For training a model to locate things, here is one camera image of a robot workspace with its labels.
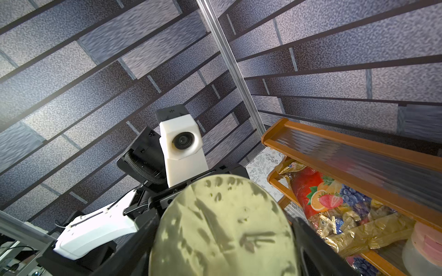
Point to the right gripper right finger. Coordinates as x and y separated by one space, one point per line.
314 256

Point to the colourful candy bag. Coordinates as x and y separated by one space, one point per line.
350 222

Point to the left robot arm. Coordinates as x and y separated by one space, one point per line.
88 240

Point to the pink lidded plastic cup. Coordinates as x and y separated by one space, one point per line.
422 253

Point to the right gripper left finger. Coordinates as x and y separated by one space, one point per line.
132 259

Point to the green jar lid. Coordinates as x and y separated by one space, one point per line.
224 225

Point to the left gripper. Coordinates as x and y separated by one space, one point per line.
143 160

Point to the wooden two-tier shelf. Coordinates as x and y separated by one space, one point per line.
407 181

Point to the floral table mat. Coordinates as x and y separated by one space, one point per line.
260 162

